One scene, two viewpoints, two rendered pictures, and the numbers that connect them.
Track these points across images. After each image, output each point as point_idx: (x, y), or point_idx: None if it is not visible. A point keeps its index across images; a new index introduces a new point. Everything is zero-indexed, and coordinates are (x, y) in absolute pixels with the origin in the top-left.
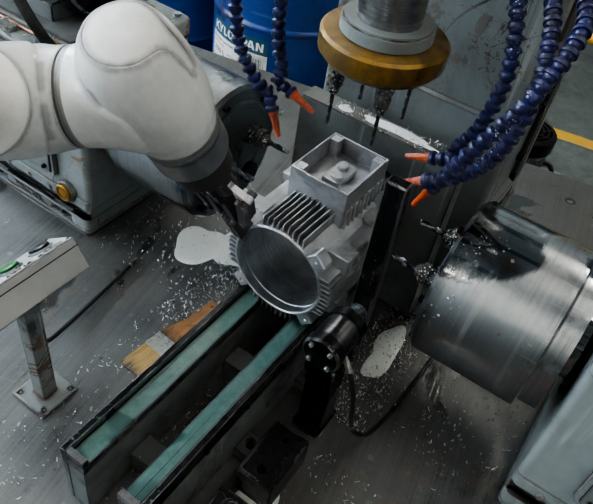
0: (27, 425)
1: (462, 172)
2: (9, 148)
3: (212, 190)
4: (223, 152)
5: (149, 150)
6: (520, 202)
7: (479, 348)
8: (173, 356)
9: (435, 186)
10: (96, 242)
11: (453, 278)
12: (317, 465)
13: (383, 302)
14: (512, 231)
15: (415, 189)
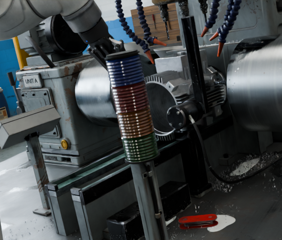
0: (38, 219)
1: (228, 20)
2: (7, 9)
3: (102, 45)
4: (98, 13)
5: (61, 5)
6: None
7: (259, 87)
8: (108, 160)
9: (210, 21)
10: None
11: (235, 61)
12: (200, 205)
13: (245, 154)
14: (262, 36)
15: None
